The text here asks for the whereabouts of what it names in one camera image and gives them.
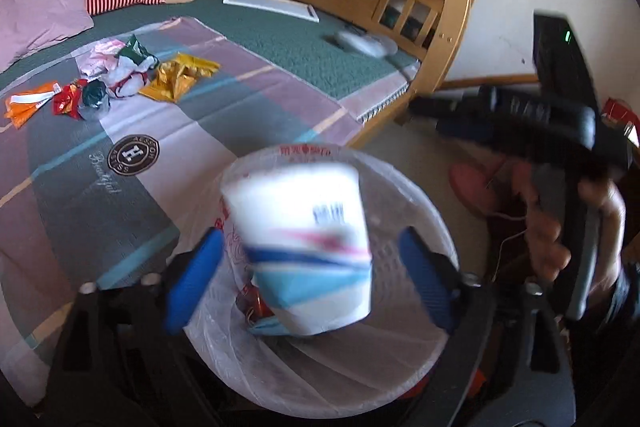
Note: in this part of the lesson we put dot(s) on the red paper packet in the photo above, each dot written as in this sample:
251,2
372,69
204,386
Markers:
620,119

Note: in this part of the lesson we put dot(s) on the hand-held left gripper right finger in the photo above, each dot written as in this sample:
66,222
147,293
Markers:
425,282

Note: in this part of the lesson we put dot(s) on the yellow snack bag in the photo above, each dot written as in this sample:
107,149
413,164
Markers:
175,79

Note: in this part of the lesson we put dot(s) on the red snack wrapper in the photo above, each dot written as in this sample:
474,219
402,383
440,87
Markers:
67,99

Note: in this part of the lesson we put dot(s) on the white remote-like object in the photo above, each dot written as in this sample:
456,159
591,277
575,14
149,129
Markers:
367,43

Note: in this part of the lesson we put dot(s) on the dark teal wrapper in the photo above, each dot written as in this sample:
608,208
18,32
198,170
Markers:
94,99

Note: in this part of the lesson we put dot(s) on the red cigarette box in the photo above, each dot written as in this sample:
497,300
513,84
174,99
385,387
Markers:
255,302

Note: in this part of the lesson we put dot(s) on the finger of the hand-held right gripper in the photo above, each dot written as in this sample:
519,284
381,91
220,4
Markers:
462,127
442,103

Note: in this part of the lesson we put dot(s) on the pink snack packet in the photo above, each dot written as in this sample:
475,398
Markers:
97,57

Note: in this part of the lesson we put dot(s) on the wooden bed ladder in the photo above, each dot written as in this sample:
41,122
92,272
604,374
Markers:
457,7

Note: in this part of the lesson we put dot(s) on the white bin with plastic bag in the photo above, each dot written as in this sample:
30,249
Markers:
320,367

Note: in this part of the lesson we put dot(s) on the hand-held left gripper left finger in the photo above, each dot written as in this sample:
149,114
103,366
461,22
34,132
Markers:
195,282

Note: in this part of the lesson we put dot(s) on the patchwork bed sheet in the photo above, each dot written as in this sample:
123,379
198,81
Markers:
200,127

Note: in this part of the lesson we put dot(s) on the blue face mask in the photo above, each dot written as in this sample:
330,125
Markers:
267,328

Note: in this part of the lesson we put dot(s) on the orange snack wrapper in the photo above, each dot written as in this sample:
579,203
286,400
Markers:
30,103

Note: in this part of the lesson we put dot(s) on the person's right hand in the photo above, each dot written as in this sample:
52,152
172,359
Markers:
547,237

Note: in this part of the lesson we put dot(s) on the green mattress pad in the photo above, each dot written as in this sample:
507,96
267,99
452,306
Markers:
300,42

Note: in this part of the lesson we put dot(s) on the red slipper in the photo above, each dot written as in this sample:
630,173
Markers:
472,187

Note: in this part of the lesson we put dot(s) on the white paper cup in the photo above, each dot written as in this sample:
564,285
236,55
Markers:
300,227

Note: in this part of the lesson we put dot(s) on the red and white wrapper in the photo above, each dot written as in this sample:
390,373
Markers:
127,79

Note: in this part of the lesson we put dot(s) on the pink pillow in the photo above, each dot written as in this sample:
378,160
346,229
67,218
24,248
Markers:
40,14

